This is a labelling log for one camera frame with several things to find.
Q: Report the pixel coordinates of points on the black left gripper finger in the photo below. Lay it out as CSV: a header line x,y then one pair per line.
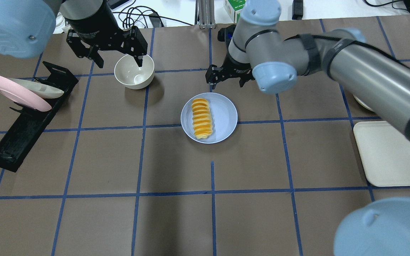
x,y
98,60
139,59

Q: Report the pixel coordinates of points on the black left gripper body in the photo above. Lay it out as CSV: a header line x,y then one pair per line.
x,y
94,22

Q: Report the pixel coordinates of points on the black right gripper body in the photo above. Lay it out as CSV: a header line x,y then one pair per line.
x,y
234,67

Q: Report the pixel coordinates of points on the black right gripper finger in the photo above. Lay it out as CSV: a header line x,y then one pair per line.
x,y
242,82
213,81

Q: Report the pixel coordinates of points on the blue plate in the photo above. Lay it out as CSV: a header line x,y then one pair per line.
x,y
223,117

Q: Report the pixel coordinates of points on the yellow ridged bread roll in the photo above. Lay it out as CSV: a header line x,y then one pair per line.
x,y
202,118

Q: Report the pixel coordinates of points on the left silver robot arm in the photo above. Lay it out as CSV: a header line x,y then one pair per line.
x,y
27,25

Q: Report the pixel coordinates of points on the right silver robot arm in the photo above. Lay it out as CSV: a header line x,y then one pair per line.
x,y
257,52

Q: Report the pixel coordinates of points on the cream plate in rack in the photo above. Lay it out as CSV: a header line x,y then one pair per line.
x,y
42,90

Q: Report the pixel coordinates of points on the pink plate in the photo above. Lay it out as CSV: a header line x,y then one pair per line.
x,y
23,96

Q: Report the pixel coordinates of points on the round white plate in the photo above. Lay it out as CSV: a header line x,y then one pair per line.
x,y
361,103

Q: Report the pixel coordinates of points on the cream ceramic bowl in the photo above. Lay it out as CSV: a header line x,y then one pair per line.
x,y
128,73

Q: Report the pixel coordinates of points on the green white carton box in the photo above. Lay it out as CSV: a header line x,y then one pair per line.
x,y
233,8

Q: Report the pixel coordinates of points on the black power adapter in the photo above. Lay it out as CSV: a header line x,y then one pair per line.
x,y
297,9

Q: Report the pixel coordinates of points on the black dish rack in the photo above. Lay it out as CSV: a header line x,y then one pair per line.
x,y
28,127

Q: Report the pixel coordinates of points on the white rectangular tray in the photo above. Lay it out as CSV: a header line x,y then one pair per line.
x,y
384,153

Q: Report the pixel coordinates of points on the aluminium frame post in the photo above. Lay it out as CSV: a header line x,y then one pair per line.
x,y
205,14

